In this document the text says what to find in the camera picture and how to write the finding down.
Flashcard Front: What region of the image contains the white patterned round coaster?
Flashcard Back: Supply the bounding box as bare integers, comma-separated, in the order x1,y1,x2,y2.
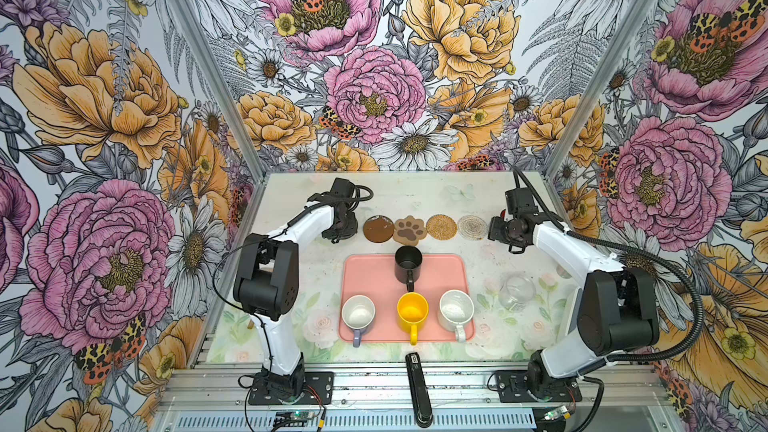
457,215,488,241

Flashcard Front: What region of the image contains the glossy brown round coaster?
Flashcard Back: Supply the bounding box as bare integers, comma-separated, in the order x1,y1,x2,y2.
363,215,394,243

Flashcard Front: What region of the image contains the cork round coaster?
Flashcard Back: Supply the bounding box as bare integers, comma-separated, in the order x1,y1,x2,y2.
426,214,458,241

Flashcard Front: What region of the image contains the black mug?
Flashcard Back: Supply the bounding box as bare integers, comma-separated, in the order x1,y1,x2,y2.
394,246,423,292

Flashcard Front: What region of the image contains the yellow mug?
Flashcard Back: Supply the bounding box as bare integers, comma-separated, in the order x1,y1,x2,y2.
396,292,429,346

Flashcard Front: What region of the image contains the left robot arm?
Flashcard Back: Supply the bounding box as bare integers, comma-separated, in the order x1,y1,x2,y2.
232,178,374,404

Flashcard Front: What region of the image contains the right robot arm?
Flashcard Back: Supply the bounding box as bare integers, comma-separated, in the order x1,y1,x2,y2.
488,187,660,400

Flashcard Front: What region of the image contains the clear glass cup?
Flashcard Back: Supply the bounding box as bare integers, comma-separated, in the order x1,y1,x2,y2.
498,274,536,312

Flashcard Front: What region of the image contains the paw shaped coaster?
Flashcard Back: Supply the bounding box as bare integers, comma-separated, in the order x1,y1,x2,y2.
393,215,428,246

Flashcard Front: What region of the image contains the pink tray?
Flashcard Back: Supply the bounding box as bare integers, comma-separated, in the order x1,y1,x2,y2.
339,254,474,346

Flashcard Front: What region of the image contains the black center bar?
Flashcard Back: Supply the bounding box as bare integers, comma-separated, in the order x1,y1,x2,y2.
405,352,434,428

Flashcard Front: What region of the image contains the green circuit board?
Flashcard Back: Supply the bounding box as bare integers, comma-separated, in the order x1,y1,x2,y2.
272,411,318,429

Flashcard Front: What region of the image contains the white mug purple handle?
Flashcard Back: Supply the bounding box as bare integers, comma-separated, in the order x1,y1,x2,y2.
341,295,376,348

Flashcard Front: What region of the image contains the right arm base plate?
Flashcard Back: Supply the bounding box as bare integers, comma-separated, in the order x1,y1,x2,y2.
489,370,583,403

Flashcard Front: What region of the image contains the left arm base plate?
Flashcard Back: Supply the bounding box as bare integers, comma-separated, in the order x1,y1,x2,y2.
247,371,335,406

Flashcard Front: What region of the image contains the right black corrugated cable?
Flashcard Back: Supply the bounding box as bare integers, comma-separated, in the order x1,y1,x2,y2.
511,166,704,432

